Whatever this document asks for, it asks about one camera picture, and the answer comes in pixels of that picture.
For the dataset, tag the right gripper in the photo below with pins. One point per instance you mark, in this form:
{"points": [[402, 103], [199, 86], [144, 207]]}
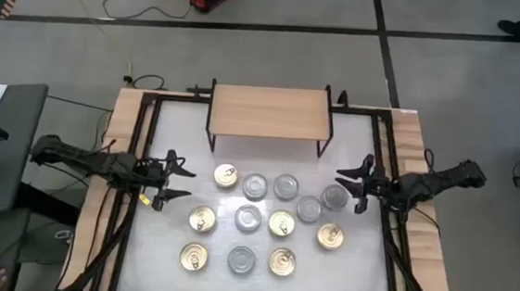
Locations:
{"points": [[382, 190]]}

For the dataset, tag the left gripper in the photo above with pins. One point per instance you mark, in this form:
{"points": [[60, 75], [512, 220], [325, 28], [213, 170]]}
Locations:
{"points": [[151, 174]]}

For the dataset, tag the gold-lid salmon can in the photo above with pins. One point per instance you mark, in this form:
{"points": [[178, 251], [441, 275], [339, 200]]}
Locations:
{"points": [[330, 236], [225, 175], [202, 219], [282, 261], [193, 257], [281, 223]]}

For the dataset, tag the silver-lid tuna can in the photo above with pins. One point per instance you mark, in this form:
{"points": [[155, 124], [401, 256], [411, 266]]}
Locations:
{"points": [[248, 218], [309, 209], [334, 196], [285, 186], [255, 186], [241, 259]]}

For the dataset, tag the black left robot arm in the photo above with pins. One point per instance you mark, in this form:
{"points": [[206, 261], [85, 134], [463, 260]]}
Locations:
{"points": [[77, 159]]}

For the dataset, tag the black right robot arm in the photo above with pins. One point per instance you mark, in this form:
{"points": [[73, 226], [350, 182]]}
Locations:
{"points": [[443, 181]]}

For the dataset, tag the wooden shelf black metal legs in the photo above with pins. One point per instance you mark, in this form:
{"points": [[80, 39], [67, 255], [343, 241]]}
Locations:
{"points": [[269, 111]]}

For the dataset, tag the white glossy table sheet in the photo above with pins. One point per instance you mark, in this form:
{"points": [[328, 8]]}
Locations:
{"points": [[163, 258]]}

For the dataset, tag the grey side desk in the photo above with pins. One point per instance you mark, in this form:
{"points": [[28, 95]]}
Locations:
{"points": [[13, 145]]}

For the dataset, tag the person's shoe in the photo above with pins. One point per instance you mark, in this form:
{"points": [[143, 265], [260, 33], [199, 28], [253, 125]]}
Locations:
{"points": [[515, 28]]}

